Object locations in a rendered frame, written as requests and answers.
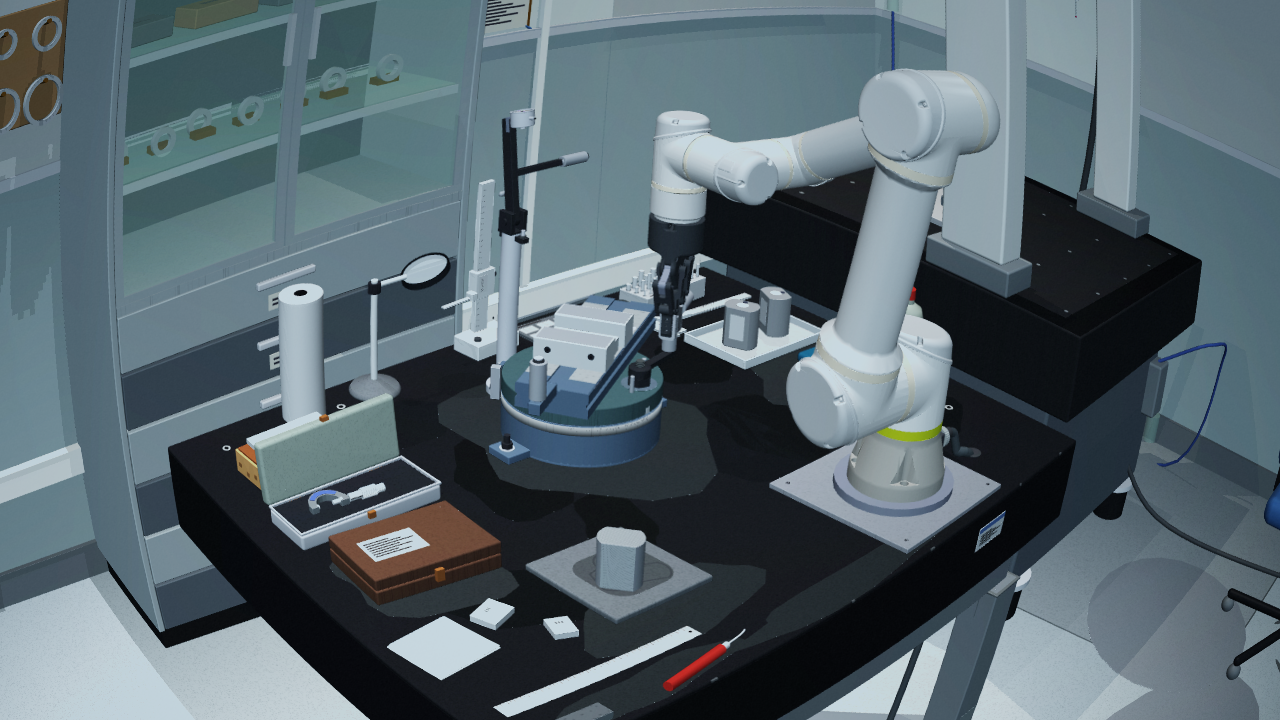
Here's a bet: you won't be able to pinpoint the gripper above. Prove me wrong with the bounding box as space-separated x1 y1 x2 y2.
647 213 708 353

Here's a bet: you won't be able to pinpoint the dark blue vise lever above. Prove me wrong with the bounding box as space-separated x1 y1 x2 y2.
587 310 657 417

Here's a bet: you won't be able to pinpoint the white vise jaws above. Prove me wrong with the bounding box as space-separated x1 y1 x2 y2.
530 299 653 403

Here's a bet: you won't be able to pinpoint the blue round vise base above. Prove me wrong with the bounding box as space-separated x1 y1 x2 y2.
488 348 667 470

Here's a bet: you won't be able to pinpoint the dial indicator stand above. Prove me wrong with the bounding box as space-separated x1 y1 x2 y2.
488 108 537 401

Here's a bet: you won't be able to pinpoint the grey mat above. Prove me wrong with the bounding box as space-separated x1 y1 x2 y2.
526 538 714 624

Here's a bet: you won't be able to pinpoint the grey cylinder block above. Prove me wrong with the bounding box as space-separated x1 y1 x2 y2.
757 285 794 338
721 299 762 352

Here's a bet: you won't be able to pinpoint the white tray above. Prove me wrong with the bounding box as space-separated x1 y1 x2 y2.
682 308 827 371

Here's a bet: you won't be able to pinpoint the white height gauge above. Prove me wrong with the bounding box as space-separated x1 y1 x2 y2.
443 179 503 362

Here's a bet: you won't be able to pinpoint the grey magnifier on stand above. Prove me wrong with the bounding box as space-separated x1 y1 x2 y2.
349 252 452 403

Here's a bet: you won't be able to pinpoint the brown wooden box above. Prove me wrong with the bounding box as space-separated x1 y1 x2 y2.
329 499 503 606

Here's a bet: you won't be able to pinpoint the white micrometer case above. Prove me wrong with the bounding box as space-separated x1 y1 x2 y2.
247 392 442 551

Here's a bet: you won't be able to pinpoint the white paper roll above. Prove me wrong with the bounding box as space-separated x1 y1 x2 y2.
277 282 327 423

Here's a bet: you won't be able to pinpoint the white steel ruler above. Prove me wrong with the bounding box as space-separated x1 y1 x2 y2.
493 625 704 718

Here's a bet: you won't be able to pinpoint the blue grey micrometer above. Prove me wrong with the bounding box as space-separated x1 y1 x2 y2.
306 481 387 515

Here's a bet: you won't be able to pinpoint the black granite measuring machine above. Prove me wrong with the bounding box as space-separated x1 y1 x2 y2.
698 0 1203 425

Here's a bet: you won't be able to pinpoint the white paper sheet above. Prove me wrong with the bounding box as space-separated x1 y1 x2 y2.
387 615 502 682

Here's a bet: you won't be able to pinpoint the grey glass door cabinet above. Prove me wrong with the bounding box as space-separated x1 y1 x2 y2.
58 0 493 633

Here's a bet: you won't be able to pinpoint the blue office chair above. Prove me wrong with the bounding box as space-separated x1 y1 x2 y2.
1221 468 1280 683

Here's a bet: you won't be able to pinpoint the brown pegboard with rings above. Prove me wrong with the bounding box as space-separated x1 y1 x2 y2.
0 0 70 133

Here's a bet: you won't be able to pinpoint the black indicator arm handle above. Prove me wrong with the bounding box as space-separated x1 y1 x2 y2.
520 150 591 177

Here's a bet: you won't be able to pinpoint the grey square base plate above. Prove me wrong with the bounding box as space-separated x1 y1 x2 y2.
769 440 1002 554

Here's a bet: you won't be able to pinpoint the red handled scriber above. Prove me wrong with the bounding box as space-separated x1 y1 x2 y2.
662 627 749 694

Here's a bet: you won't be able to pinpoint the blue cable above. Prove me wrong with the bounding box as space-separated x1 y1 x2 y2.
1158 342 1230 470

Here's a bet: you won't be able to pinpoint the black cable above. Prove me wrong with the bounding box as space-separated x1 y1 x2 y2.
1128 468 1280 583

